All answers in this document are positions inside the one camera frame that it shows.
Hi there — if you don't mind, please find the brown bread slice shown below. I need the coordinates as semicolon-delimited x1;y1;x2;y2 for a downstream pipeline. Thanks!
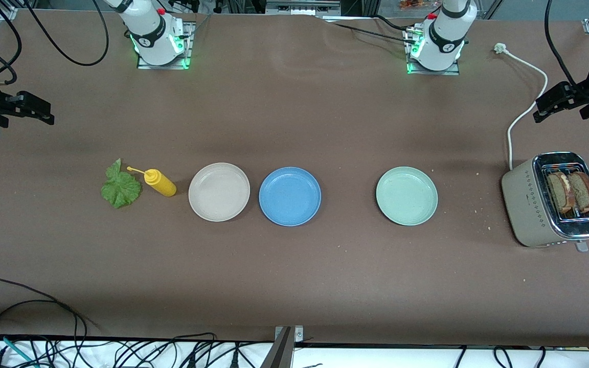
547;172;575;214
567;172;589;214

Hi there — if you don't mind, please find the green lettuce leaf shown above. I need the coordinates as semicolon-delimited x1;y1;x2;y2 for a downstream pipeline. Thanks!
101;158;143;209

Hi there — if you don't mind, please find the yellow mustard squeeze bottle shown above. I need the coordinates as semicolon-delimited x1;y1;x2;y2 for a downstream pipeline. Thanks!
127;166;177;197

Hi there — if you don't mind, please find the light green plate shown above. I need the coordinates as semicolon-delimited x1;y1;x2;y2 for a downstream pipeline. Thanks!
376;166;439;226

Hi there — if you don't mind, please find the beige plate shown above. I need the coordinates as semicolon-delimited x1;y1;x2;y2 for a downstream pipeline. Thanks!
188;163;251;222

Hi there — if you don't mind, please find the blue plate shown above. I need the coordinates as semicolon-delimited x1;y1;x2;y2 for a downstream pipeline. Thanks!
259;167;322;226

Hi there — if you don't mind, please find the beige and chrome toaster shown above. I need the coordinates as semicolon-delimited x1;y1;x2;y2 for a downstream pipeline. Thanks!
501;151;589;252

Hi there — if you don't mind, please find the grey metal box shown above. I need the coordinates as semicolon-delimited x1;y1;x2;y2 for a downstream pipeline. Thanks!
265;0;342;17

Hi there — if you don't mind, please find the white toaster power cable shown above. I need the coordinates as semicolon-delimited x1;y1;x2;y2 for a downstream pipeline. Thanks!
494;43;549;171

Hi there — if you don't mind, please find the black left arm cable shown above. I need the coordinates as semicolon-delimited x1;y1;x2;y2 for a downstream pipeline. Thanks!
545;0;577;86

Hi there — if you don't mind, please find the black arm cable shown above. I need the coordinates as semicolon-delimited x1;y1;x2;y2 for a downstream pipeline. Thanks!
22;0;109;67
545;0;577;86

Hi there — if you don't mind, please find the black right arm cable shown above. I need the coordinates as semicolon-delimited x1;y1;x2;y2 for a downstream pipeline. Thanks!
22;0;109;67

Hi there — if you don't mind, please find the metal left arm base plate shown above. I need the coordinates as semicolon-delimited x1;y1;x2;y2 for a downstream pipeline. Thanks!
406;57;461;76

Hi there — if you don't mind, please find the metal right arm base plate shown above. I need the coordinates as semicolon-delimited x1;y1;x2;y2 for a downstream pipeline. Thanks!
137;20;194;70

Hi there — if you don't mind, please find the black cable across table edge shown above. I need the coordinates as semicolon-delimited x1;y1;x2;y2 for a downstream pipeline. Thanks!
320;14;418;44

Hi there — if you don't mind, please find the long looping black cable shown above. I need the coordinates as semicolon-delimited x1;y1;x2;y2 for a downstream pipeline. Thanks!
0;279;89;368

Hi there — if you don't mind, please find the teal cable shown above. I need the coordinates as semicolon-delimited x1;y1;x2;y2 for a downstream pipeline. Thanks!
0;332;37;368

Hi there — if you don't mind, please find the tangled black floor cable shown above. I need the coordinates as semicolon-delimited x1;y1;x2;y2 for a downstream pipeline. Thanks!
87;333;254;368

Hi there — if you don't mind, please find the metal table clamp bracket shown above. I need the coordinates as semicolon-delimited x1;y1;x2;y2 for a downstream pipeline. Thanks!
261;326;305;368

